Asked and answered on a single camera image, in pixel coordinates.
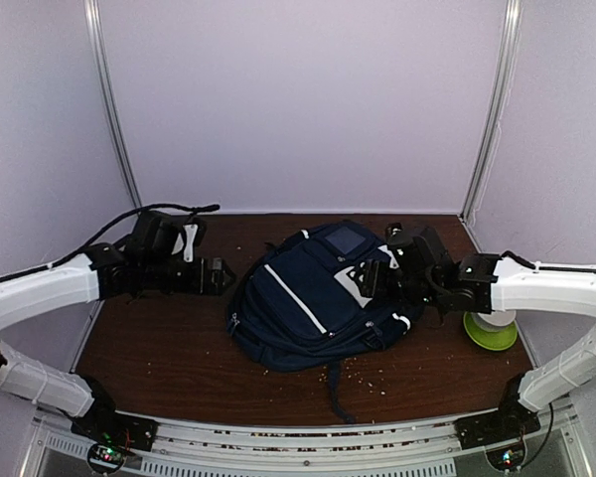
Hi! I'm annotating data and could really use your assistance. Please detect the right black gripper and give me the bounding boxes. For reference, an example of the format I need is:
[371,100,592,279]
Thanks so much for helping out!
[354,260,441,309]

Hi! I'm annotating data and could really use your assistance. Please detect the navy blue student backpack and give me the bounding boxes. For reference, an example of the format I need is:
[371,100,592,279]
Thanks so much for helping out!
[226,221,424,424]

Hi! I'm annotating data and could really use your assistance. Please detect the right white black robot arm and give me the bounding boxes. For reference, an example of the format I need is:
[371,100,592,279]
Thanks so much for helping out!
[351,225,596,439]

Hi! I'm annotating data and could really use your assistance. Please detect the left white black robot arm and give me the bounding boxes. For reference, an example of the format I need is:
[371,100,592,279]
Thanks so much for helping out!
[0,204,235,441]

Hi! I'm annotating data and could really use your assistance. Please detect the white bowl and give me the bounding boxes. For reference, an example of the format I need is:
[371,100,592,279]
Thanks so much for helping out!
[472,311,517,332]

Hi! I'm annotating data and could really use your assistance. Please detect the lime green plate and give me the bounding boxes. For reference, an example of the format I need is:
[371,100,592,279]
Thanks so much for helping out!
[463,313,519,352]

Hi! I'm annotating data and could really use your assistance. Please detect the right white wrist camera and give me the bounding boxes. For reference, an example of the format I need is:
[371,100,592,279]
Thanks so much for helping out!
[385,223,409,269]

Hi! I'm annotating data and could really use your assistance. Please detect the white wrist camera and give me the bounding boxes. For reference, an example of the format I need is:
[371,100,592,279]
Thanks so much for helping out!
[385,223,409,269]
[172,223,207,263]

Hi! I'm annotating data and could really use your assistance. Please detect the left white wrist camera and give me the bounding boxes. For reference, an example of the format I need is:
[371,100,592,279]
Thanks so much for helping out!
[172,223,207,263]

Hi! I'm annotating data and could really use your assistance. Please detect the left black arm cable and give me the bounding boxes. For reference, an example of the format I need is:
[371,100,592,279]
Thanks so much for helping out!
[0,202,222,289]

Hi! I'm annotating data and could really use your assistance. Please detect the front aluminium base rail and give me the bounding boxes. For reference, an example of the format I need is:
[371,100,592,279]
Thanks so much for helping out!
[27,414,592,477]

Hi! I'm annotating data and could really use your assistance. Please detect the right aluminium frame post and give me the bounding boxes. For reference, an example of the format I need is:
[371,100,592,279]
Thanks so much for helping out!
[461,0,523,228]

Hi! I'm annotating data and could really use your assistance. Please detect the aluminium frame post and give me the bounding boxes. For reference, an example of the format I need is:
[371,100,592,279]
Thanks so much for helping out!
[83,0,143,208]
[461,0,523,228]

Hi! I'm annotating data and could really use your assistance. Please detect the left aluminium frame post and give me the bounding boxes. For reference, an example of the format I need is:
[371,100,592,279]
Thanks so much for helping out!
[83,0,143,208]

